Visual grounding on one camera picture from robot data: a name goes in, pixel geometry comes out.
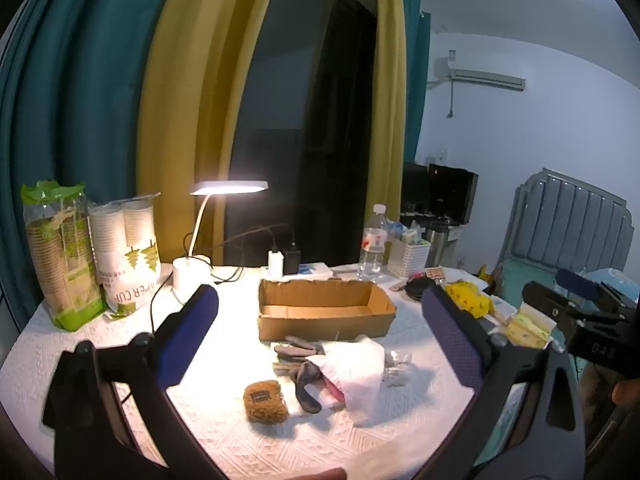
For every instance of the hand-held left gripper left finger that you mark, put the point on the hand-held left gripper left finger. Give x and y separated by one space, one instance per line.
187 337

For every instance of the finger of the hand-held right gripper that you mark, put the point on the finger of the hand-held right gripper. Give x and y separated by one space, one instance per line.
577 281
547 300

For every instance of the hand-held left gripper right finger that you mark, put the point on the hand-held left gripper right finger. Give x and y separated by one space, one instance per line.
452 335

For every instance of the avocado print tissue pack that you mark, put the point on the avocado print tissue pack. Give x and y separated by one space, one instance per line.
530 330

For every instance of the white towel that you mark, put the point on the white towel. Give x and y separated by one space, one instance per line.
355 375

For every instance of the dark grey sock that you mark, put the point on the dark grey sock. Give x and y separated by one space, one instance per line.
307 385

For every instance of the cardboard box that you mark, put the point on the cardboard box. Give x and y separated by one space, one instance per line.
325 310

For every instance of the pink sock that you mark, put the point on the pink sock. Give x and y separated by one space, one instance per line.
334 391

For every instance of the person's right hand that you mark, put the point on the person's right hand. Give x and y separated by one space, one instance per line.
629 392

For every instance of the person's left hand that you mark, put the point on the person's left hand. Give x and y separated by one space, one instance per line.
322 475

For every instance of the yellow printed bag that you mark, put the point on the yellow printed bag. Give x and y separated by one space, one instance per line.
467 300

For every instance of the teal bed sheet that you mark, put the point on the teal bed sheet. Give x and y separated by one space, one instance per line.
515 275

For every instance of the black round case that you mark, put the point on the black round case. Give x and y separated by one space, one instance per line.
417 290

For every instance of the white paper bag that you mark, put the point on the white paper bag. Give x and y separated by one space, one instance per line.
465 277

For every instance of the grey padded headboard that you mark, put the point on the grey padded headboard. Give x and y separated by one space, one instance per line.
570 220

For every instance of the white desk lamp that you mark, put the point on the white desk lamp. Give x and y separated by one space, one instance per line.
185 275

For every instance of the clear plastic wrapper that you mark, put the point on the clear plastic wrapper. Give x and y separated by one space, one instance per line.
399 367

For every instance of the patterned cube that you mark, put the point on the patterned cube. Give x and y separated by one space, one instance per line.
435 274

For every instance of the small yellow bag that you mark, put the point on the small yellow bag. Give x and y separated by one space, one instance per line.
485 272

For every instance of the white plastic basket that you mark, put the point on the white plastic basket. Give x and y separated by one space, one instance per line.
407 260

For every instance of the steel thermos cup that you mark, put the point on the steel thermos cup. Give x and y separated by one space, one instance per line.
437 245

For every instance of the white paper cups pack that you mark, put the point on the white paper cups pack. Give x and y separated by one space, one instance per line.
127 265

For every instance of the bundle of small packets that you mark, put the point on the bundle of small packets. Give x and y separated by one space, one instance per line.
405 232

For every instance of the white charger plug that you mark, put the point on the white charger plug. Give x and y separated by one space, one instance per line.
275 262

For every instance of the clear water bottle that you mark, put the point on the clear water bottle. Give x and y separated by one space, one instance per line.
372 250

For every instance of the black power adapter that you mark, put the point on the black power adapter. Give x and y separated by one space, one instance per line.
291 261

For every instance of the black computer monitor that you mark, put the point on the black computer monitor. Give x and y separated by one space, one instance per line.
415 187
452 192

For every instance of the white blue box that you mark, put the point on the white blue box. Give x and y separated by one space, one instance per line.
316 271

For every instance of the brown paper cups green pack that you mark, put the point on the brown paper cups green pack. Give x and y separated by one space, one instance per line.
60 260

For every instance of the white air conditioner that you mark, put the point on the white air conditioner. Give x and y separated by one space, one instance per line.
485 77

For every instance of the dark glass window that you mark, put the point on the dark glass window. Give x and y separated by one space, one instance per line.
310 135

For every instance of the narrow teal curtain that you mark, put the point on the narrow teal curtain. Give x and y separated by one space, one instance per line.
416 85

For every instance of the wide yellow curtain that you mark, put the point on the wide yellow curtain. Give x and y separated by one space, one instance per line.
200 85

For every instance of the wide teal curtain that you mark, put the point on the wide teal curtain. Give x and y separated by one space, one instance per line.
75 110

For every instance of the narrow yellow curtain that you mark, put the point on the narrow yellow curtain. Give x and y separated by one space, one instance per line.
390 85

